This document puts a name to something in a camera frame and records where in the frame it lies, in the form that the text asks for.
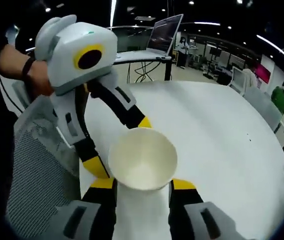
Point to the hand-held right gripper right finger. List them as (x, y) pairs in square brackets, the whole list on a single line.
[(181, 215)]

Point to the open laptop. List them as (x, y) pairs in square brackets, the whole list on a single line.
[(164, 35)]

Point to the white table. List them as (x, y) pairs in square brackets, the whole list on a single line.
[(206, 155)]

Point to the grey mesh office chair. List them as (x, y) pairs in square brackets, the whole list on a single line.
[(39, 162)]

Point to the person's left hand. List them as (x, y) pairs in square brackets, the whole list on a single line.
[(40, 77)]

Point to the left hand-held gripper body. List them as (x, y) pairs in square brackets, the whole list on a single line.
[(64, 50)]

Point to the white office chair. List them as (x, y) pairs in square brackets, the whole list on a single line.
[(237, 80)]

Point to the pink display screen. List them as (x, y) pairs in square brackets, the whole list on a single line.
[(264, 73)]

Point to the grey side table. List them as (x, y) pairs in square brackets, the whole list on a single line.
[(136, 56)]

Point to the white paper cup green print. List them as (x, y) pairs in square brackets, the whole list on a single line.
[(141, 160)]

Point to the small dark bits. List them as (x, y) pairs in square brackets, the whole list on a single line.
[(250, 140)]

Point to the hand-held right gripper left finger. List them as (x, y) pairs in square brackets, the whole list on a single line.
[(99, 215)]

